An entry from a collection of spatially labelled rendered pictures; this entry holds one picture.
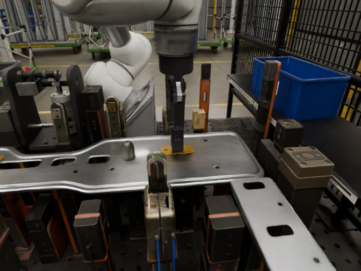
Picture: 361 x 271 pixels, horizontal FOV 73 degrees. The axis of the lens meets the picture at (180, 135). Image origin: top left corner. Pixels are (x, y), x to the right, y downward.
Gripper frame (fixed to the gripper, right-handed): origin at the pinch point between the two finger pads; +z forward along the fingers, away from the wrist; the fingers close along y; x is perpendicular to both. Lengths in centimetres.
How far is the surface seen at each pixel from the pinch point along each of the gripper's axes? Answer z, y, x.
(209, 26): 78, -1188, 286
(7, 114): -1.8, -15.7, -47.2
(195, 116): -0.1, -10.9, 6.6
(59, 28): 40, -734, -258
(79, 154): 5.3, -2.8, -25.5
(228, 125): 35, -73, 38
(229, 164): 5.3, 6.2, 12.5
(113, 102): -4.1, -14.8, -17.0
